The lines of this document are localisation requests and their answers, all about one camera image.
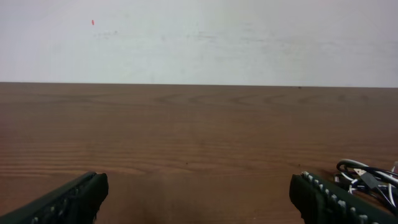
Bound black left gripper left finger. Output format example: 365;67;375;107
1;172;109;224

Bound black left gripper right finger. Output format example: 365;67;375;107
289;172;397;224

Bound white usb cable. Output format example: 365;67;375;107
337;159;398;208

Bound thin black usb cable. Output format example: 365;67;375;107
334;164;398;215

